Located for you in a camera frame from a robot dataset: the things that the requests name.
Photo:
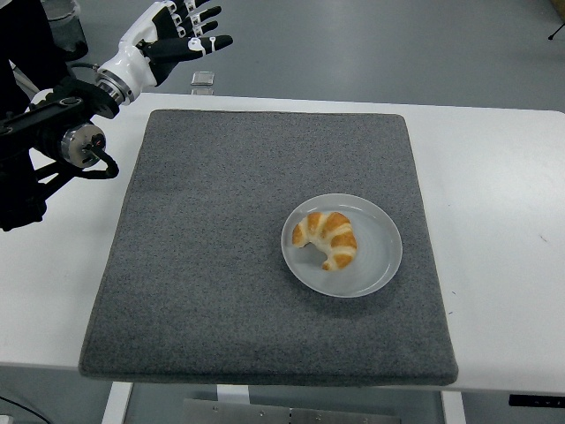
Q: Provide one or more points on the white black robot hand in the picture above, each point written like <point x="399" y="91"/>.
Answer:
<point x="132" y="62"/>

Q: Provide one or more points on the golden croissant bread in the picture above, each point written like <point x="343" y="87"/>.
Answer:
<point x="340" y="238"/>

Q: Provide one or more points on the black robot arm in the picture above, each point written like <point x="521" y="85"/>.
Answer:
<point x="39" y="132"/>

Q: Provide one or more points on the round grey plate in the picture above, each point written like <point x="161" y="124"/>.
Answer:
<point x="379" y="256"/>

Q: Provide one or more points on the grey metal plate with screws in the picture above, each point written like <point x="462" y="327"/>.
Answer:
<point x="287" y="415"/>

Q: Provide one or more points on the large metal floor socket cover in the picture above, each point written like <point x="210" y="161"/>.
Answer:
<point x="203" y="78"/>

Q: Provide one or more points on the dark trash bin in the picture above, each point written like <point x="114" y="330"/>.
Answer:
<point x="66" y="26"/>

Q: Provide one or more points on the small metal floor socket cover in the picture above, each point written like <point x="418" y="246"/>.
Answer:
<point x="202" y="92"/>

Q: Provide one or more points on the grey felt mat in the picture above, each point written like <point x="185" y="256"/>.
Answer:
<point x="212" y="287"/>

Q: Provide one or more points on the white table leg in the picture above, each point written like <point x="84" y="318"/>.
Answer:
<point x="117" y="399"/>
<point x="454" y="408"/>

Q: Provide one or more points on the black tripod leg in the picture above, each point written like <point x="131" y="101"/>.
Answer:
<point x="556" y="33"/>

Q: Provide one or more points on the black table control panel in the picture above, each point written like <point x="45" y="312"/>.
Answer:
<point x="536" y="400"/>

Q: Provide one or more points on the white table centre bracket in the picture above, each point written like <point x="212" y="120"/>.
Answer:
<point x="232" y="391"/>

